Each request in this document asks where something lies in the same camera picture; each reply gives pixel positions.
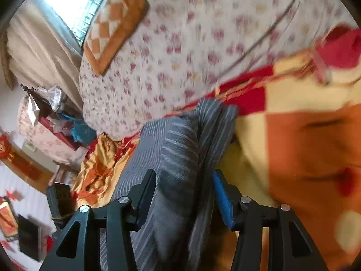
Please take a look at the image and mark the silver plastic bag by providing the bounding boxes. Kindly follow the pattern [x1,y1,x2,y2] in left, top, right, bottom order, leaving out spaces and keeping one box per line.
[37,85,67,112]

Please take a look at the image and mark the red orange yellow printed blanket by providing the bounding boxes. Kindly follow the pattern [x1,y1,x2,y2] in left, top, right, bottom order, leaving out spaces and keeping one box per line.
[70,24,361,271]

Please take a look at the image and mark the wooden door frame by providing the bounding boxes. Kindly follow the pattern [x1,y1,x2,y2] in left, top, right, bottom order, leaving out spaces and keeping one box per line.
[0,150,54,195]

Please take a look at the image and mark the blue plastic bag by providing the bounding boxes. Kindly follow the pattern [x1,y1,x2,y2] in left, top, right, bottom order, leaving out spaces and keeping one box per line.
[58,113,98,150]

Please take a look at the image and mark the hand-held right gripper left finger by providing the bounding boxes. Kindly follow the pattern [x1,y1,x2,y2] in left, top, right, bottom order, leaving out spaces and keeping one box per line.
[38,169,157,271]

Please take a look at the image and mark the floral quilt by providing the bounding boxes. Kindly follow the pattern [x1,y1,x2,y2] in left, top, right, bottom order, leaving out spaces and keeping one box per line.
[79,0,356,142]

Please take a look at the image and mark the orange checked cushion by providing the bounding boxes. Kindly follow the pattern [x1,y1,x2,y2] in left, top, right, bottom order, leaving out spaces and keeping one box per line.
[83,0,150,77]

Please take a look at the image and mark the beige cloth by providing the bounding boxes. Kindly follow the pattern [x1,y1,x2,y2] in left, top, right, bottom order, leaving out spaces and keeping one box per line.
[6,0,83,110]

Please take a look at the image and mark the window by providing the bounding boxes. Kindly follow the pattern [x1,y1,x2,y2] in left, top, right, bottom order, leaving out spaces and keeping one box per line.
[42,0,119,38]

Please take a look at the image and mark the black flat object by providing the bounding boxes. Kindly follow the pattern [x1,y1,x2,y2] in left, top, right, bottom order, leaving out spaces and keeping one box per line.
[17,215,43,262]

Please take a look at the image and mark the grey striped jacket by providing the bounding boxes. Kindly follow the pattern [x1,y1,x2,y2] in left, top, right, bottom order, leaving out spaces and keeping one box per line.
[99,99,239,271]

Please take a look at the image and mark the red wall decoration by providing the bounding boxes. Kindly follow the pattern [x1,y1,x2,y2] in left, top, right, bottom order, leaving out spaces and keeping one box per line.
[0,203,19,242]

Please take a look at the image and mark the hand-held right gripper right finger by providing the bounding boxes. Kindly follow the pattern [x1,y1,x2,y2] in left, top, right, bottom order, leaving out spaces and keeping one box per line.
[212,170,329,271]

